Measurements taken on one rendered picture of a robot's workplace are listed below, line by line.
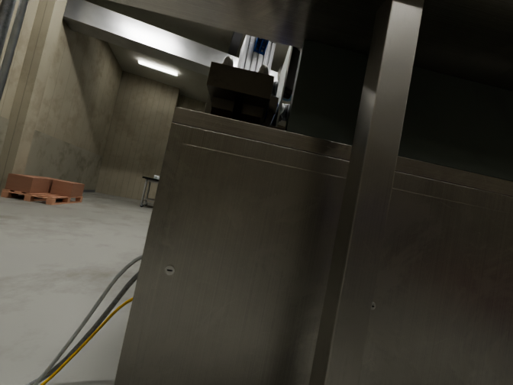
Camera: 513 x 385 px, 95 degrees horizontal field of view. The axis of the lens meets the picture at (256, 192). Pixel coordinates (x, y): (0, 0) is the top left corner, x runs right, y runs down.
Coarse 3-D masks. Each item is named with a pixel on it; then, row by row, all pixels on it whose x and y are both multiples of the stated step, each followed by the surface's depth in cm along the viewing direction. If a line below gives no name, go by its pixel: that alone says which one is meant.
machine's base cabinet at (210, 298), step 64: (192, 128) 56; (192, 192) 55; (256, 192) 57; (320, 192) 58; (448, 192) 60; (192, 256) 55; (256, 256) 56; (320, 256) 57; (384, 256) 58; (448, 256) 60; (512, 256) 61; (128, 320) 54; (192, 320) 54; (256, 320) 55; (320, 320) 57; (384, 320) 58; (448, 320) 59; (512, 320) 60; (128, 384) 53; (192, 384) 54; (256, 384) 55; (384, 384) 57; (448, 384) 58; (512, 384) 60
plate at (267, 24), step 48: (144, 0) 57; (192, 0) 54; (240, 0) 52; (288, 0) 49; (336, 0) 47; (384, 0) 45; (432, 0) 43; (480, 0) 42; (432, 48) 54; (480, 48) 52
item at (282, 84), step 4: (288, 56) 76; (288, 60) 73; (288, 64) 71; (284, 68) 82; (288, 68) 71; (284, 72) 78; (284, 76) 75; (280, 80) 88; (284, 80) 72; (280, 84) 84; (284, 84) 71; (280, 88) 81; (284, 88) 71; (280, 92) 77; (276, 96) 91; (280, 96) 74; (280, 100) 71; (276, 108) 79; (272, 120) 90
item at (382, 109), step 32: (416, 0) 42; (384, 32) 42; (416, 32) 42; (384, 64) 41; (384, 96) 41; (384, 128) 41; (352, 160) 45; (384, 160) 41; (352, 192) 42; (384, 192) 40; (352, 224) 40; (384, 224) 40; (352, 256) 40; (352, 288) 39; (352, 320) 39; (320, 352) 42; (352, 352) 39; (320, 384) 40; (352, 384) 39
